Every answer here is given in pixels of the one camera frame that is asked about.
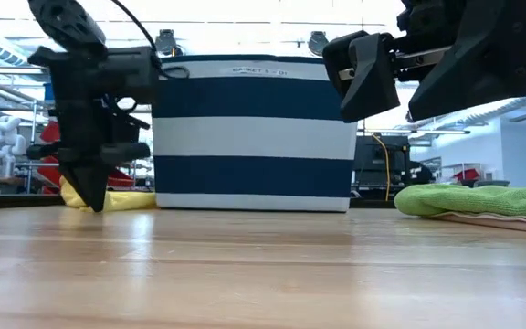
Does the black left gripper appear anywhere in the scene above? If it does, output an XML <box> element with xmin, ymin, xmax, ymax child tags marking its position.
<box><xmin>27</xmin><ymin>45</ymin><xmax>153</xmax><ymax>213</ymax></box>

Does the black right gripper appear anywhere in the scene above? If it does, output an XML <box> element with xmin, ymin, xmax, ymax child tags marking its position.
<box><xmin>321</xmin><ymin>0</ymin><xmax>526</xmax><ymax>123</ymax></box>

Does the yellow towel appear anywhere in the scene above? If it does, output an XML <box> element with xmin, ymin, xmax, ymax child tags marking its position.
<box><xmin>59</xmin><ymin>175</ymin><xmax>157</xmax><ymax>214</ymax></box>

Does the green microfibre towel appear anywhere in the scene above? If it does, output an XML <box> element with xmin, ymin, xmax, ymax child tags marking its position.
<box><xmin>394</xmin><ymin>183</ymin><xmax>526</xmax><ymax>219</ymax></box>

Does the pale pink towel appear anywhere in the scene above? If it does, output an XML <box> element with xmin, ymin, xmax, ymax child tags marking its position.
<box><xmin>426</xmin><ymin>210</ymin><xmax>526</xmax><ymax>237</ymax></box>

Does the red storage bin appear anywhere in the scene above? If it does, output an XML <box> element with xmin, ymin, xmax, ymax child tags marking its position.
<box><xmin>37</xmin><ymin>154</ymin><xmax>66</xmax><ymax>196</ymax></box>
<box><xmin>39</xmin><ymin>121</ymin><xmax>62</xmax><ymax>143</ymax></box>
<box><xmin>107</xmin><ymin>167</ymin><xmax>135</xmax><ymax>188</ymax></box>

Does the person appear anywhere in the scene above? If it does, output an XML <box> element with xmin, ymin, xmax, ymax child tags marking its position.
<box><xmin>409</xmin><ymin>162</ymin><xmax>436</xmax><ymax>186</ymax></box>

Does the small red bin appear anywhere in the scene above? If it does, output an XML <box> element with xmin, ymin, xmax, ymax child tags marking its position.
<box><xmin>453</xmin><ymin>167</ymin><xmax>481</xmax><ymax>183</ymax></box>

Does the black equipment cabinet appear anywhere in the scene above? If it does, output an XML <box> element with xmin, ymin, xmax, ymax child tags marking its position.
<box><xmin>352</xmin><ymin>134</ymin><xmax>413</xmax><ymax>200</ymax></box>

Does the round dark ceiling fixture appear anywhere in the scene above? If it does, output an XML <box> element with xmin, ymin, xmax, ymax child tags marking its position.
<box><xmin>154</xmin><ymin>29</ymin><xmax>180</xmax><ymax>57</ymax></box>
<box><xmin>307</xmin><ymin>30</ymin><xmax>331</xmax><ymax>57</ymax></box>

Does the navy white striped basket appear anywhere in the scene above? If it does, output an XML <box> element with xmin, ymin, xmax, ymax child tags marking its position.
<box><xmin>151</xmin><ymin>54</ymin><xmax>359</xmax><ymax>214</ymax></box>

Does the metal wire shelf rack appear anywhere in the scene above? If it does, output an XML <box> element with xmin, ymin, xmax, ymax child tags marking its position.
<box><xmin>16</xmin><ymin>99</ymin><xmax>140</xmax><ymax>196</ymax></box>

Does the black table frame rail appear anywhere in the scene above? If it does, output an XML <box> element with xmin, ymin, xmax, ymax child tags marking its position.
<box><xmin>0</xmin><ymin>191</ymin><xmax>396</xmax><ymax>211</ymax></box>

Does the yellow cable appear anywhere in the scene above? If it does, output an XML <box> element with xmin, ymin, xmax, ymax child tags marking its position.
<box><xmin>371</xmin><ymin>133</ymin><xmax>392</xmax><ymax>201</ymax></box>

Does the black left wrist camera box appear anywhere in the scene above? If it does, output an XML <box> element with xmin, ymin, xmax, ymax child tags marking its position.
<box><xmin>107</xmin><ymin>45</ymin><xmax>159</xmax><ymax>104</ymax></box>

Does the ceiling ventilation duct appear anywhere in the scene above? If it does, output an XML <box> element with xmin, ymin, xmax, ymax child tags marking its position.
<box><xmin>0</xmin><ymin>30</ymin><xmax>36</xmax><ymax>69</ymax></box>

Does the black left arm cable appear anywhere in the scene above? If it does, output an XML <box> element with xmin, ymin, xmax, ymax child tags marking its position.
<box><xmin>110</xmin><ymin>0</ymin><xmax>190</xmax><ymax>80</ymax></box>

